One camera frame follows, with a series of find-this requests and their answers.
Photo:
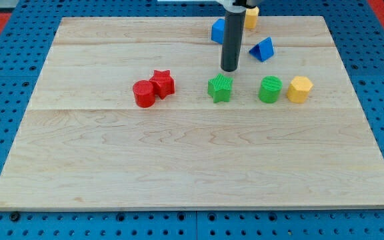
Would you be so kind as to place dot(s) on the blue triangular prism block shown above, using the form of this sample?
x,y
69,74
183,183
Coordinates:
x,y
263,50

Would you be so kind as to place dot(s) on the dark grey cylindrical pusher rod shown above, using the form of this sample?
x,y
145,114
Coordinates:
x,y
232,38

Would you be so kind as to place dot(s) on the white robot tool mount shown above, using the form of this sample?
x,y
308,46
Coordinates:
x,y
239,4

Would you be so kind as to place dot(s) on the blue cube block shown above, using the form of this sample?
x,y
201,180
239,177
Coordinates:
x,y
217,31

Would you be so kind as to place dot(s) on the red cylinder block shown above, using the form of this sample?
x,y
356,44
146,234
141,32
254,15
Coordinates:
x,y
144,93

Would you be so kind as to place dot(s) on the green star block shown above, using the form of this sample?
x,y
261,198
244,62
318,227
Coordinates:
x,y
219,88

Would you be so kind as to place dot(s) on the yellow block at top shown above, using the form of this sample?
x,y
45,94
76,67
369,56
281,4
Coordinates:
x,y
251,18

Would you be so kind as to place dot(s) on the green cylinder block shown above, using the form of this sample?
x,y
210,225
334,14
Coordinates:
x,y
270,89

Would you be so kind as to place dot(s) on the light wooden board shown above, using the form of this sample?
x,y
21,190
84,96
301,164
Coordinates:
x,y
85,145

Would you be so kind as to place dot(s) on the red star block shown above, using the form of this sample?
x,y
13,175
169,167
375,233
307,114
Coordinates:
x,y
163,83

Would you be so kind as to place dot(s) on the yellow hexagon block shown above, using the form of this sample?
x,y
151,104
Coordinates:
x,y
299,89

